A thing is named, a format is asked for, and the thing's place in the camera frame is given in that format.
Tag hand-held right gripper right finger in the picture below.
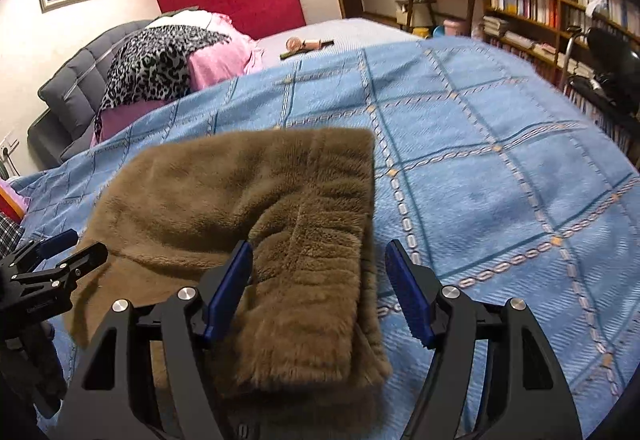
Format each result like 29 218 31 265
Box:
385 239 583 440

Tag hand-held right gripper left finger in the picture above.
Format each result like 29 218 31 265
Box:
62 240 254 440

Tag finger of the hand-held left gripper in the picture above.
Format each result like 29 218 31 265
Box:
49 242 109 293
10 229 79 273

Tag brown fleece pants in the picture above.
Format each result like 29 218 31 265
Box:
62 127 393 440

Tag plaid cloth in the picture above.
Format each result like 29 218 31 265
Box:
0 215 26 261

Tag pink and orange cloth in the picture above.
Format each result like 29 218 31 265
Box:
0 180 32 223

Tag blue checked blanket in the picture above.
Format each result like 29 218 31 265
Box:
10 36 640 440

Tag grey padded headboard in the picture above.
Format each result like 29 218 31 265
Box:
27 20 161 166

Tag leopard print cloth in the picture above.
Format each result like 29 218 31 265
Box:
95 25 233 131

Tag pink pillow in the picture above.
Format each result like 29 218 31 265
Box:
92 12 264 146

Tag light grey bed sheet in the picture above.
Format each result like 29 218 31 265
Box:
255 17 426 71

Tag black office chair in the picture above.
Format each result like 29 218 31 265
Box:
557 26 640 141

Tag wooden bookshelf with books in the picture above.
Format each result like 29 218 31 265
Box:
477 0 640 156

